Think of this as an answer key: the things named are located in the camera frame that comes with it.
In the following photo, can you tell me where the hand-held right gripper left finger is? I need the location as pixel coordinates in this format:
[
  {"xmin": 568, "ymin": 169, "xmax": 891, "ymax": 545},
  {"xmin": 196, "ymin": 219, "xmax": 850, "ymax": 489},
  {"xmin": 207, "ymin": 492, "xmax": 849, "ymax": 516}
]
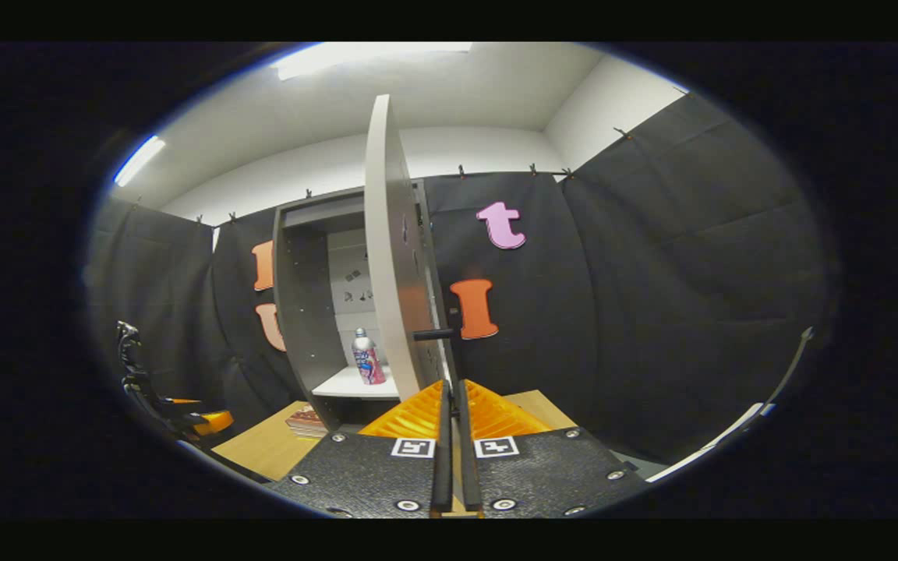
[{"xmin": 274, "ymin": 379, "xmax": 454, "ymax": 519}]

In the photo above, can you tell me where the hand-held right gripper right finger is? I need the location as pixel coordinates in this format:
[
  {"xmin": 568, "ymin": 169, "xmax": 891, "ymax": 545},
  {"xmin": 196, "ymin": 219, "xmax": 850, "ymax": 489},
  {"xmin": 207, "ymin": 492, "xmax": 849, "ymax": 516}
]
[{"xmin": 457, "ymin": 379, "xmax": 649, "ymax": 519}]

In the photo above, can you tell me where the white cabinet shelf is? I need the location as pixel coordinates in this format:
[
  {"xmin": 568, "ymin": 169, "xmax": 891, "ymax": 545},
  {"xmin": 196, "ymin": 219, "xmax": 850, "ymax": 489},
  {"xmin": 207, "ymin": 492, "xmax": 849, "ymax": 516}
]
[{"xmin": 311, "ymin": 365, "xmax": 401, "ymax": 400}]

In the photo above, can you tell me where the dark grey cabinet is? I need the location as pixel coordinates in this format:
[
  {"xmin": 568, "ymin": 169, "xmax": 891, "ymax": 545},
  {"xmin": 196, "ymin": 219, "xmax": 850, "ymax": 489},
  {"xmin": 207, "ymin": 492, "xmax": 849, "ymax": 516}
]
[{"xmin": 271, "ymin": 181, "xmax": 450, "ymax": 434}]

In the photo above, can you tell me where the stack of books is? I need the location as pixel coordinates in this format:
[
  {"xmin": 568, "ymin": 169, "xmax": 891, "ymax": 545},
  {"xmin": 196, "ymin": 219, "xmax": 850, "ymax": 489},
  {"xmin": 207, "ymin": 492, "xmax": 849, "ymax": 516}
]
[{"xmin": 285, "ymin": 405, "xmax": 330, "ymax": 439}]

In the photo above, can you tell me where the ceiling light strip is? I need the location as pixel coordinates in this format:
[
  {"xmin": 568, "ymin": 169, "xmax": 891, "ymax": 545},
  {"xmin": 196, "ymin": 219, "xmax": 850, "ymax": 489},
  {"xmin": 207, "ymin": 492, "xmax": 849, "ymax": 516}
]
[{"xmin": 112, "ymin": 135, "xmax": 167, "ymax": 188}]

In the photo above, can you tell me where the white table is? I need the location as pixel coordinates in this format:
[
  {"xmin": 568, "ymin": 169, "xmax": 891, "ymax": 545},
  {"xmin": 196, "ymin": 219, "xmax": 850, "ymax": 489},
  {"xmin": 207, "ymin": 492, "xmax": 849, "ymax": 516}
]
[{"xmin": 646, "ymin": 401, "xmax": 777, "ymax": 484}]

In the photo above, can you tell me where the black backdrop cloth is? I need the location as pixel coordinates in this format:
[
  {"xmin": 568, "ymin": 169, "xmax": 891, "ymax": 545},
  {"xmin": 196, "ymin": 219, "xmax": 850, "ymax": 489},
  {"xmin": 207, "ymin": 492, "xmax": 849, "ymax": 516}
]
[{"xmin": 87, "ymin": 93, "xmax": 836, "ymax": 468}]

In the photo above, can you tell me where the black cable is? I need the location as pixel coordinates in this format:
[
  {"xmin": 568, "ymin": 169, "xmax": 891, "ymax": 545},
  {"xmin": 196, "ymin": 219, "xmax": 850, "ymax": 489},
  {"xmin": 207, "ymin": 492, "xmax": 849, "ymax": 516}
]
[{"xmin": 761, "ymin": 327, "xmax": 815, "ymax": 406}]

